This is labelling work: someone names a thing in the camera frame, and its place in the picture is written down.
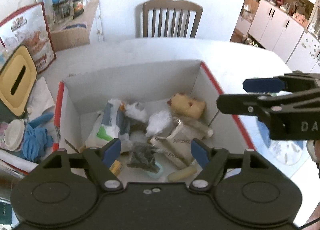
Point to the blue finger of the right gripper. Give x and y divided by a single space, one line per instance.
264 85
246 105

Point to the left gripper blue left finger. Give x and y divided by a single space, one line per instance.
111 151

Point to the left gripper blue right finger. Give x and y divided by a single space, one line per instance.
200 152

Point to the yellow printed carton box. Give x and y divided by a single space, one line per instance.
116 168

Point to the white green tissue pack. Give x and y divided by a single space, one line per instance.
111 123

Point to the bag of black beads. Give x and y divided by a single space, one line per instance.
142 156

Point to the teal pencil sharpener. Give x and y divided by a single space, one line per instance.
157 173

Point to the bag of white beads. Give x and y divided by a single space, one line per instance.
160 124

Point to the orange spotted cat toy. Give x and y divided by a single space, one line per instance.
185 105

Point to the white tooth shaped toy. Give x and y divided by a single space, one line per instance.
136 111

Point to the red and white cardboard box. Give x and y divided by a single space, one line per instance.
81 96

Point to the blue rubber gloves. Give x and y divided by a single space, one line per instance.
36 138

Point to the white round cup lid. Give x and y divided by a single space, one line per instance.
13 135

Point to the yellow lidded tissue container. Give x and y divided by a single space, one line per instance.
18 77

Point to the white wooden sideboard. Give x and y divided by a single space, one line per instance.
82 30

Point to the wooden slatted chair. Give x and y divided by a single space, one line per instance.
167 18

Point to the printed red white bag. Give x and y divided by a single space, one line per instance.
28 26

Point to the white cabinet wall unit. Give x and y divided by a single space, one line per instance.
289 28

